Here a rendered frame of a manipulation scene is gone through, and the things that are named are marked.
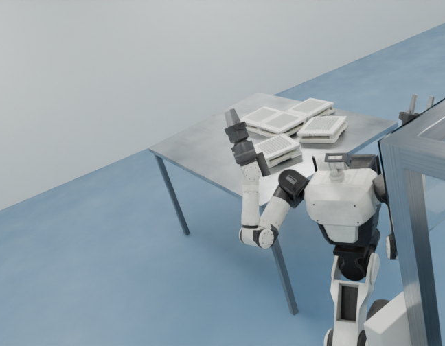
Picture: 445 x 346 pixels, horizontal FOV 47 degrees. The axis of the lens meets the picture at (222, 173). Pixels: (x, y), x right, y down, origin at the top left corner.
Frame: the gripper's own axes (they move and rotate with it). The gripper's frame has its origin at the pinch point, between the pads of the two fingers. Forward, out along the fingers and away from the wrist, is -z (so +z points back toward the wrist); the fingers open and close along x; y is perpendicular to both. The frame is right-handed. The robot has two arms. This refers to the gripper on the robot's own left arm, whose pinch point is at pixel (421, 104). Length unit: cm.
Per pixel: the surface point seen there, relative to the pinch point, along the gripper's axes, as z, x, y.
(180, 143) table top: 83, 82, 212
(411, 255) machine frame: 31, 13, -45
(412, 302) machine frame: 47, 8, -41
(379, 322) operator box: 55, 15, -40
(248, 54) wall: 39, 16, 493
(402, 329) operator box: 58, 7, -39
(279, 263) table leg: 117, 15, 103
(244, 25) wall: 5, 25, 490
